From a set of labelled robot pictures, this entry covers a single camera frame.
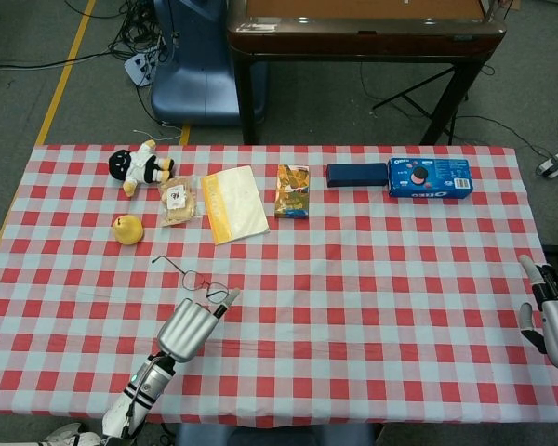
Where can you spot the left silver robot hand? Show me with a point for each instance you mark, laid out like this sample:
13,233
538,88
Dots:
186,330

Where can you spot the wire-rim eyeglasses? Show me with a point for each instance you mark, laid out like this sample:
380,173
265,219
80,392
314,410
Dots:
204,282

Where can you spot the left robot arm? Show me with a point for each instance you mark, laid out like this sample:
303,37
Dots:
142,395

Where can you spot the dark blue case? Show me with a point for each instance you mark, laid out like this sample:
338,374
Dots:
355,175

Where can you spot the yellow pear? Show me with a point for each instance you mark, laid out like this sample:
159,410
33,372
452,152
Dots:
128,230

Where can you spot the bagged bread snack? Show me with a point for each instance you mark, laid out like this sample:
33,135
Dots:
179,202

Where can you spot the yellow white notebook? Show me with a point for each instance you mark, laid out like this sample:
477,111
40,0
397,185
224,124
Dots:
235,204

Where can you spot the white sneaker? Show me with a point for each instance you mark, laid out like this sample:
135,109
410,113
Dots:
70,436

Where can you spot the black white plush toy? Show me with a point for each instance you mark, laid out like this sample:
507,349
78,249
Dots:
142,167

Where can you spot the red white checkered tablecloth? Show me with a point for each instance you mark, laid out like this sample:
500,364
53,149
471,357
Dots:
353,302

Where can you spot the yellow snack box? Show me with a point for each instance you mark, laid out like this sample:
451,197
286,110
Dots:
293,190

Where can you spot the blue Oreo cookie box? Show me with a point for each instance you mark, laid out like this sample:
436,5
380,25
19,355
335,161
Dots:
430,179

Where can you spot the blue plastic chair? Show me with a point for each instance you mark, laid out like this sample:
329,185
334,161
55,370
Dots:
200,69

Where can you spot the brown wooden game table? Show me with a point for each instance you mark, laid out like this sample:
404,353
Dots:
367,35

